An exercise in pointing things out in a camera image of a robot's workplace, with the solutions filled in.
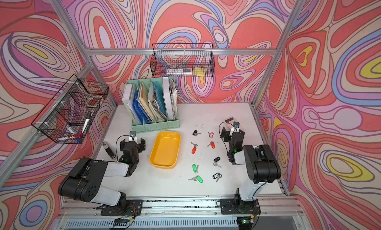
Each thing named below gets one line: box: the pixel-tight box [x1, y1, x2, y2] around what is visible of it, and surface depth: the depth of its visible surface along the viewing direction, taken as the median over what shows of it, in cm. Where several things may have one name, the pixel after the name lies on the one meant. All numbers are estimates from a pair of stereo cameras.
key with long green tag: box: [191, 163, 199, 174], surface depth 88 cm
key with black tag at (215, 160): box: [212, 156, 222, 169], surface depth 92 cm
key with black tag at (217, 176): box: [212, 172, 223, 183], surface depth 86 cm
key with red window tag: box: [190, 141, 198, 155], surface depth 97 cm
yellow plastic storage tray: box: [149, 130, 182, 169], surface depth 93 cm
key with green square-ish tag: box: [187, 175, 204, 184], surface depth 84 cm
